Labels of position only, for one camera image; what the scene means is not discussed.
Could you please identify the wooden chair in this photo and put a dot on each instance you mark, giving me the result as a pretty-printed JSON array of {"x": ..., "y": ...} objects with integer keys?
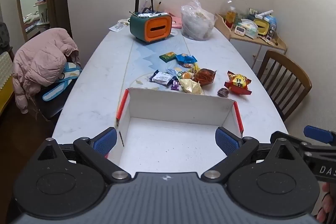
[{"x": 288, "y": 82}]

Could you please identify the light blue sun-print packet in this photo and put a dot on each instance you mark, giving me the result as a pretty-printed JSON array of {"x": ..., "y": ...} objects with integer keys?
[{"x": 172, "y": 72}]

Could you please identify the purple candy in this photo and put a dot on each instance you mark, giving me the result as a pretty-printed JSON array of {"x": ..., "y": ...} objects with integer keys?
[{"x": 175, "y": 85}]

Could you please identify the wooden corner shelf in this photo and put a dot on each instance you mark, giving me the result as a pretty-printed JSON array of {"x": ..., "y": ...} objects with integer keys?
[{"x": 262, "y": 43}]

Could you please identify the clear snack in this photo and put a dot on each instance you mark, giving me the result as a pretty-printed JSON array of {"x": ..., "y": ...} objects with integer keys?
[{"x": 189, "y": 65}]

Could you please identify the white and red cardboard box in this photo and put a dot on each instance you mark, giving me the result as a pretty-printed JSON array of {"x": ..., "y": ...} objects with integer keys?
[{"x": 170, "y": 140}]

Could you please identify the white tube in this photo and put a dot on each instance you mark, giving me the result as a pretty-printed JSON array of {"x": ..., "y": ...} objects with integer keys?
[{"x": 265, "y": 14}]

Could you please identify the blue snack packet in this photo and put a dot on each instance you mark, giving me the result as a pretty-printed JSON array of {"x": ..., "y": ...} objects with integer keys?
[{"x": 185, "y": 58}]

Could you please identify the printed paper sheet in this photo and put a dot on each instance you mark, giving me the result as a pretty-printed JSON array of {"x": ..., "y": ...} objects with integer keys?
[{"x": 118, "y": 26}]

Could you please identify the yellow stool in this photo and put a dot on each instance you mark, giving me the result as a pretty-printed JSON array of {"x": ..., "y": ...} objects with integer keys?
[{"x": 5, "y": 74}]

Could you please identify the pale yellow snack packet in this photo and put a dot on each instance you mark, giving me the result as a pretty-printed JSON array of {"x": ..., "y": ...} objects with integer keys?
[{"x": 191, "y": 86}]

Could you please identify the clear plastic bag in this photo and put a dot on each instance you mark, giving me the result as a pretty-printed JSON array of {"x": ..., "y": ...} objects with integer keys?
[{"x": 197, "y": 22}]

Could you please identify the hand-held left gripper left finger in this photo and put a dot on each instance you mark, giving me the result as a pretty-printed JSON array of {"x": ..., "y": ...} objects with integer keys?
[{"x": 106, "y": 140}]

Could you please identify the person's right hand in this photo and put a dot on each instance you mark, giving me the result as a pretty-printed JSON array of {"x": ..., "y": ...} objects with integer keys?
[{"x": 329, "y": 208}]

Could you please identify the pink puffer jacket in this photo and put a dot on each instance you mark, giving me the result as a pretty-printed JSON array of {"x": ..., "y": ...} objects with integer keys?
[{"x": 39, "y": 61}]

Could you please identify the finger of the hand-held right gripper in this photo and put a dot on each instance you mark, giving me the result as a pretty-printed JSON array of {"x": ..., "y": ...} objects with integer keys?
[
  {"x": 316, "y": 132},
  {"x": 294, "y": 140}
]

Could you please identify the red-brown foil snack packet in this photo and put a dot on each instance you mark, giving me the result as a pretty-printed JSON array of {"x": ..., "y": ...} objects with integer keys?
[{"x": 206, "y": 76}]

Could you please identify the yellow tissue box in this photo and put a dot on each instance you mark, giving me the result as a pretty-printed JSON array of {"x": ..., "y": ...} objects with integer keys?
[{"x": 261, "y": 26}]

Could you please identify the red and yellow snack packet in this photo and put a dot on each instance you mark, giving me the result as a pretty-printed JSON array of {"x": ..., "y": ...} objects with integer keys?
[{"x": 239, "y": 82}]

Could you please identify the bottle of yellow liquid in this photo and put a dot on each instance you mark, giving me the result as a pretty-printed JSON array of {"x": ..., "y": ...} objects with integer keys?
[{"x": 230, "y": 18}]

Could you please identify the black chair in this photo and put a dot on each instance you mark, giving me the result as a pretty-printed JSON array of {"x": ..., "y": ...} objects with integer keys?
[{"x": 52, "y": 108}]

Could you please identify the green snack packet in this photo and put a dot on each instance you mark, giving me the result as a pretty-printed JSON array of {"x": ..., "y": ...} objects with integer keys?
[{"x": 168, "y": 56}]

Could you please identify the orange and green tissue box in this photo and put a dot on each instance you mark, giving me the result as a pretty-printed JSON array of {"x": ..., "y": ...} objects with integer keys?
[{"x": 155, "y": 27}]

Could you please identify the blue and white bag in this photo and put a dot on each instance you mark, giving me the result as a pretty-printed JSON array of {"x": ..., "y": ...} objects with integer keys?
[{"x": 60, "y": 83}]

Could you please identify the round cake packet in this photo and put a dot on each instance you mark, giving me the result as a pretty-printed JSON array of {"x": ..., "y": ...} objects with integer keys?
[{"x": 185, "y": 75}]

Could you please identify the white digital timer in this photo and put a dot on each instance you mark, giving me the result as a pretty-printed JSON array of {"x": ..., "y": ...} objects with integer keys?
[{"x": 239, "y": 30}]

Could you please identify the dark round candy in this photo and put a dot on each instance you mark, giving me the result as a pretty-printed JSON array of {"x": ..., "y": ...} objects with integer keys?
[{"x": 222, "y": 92}]

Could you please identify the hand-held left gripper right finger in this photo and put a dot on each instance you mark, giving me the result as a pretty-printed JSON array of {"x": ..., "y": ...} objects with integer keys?
[{"x": 226, "y": 141}]

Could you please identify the white and navy snack packet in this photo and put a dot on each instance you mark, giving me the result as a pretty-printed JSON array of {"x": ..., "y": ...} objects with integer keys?
[{"x": 161, "y": 77}]

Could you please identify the tissue pack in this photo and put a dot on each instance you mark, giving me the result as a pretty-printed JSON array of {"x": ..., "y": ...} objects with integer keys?
[{"x": 249, "y": 28}]

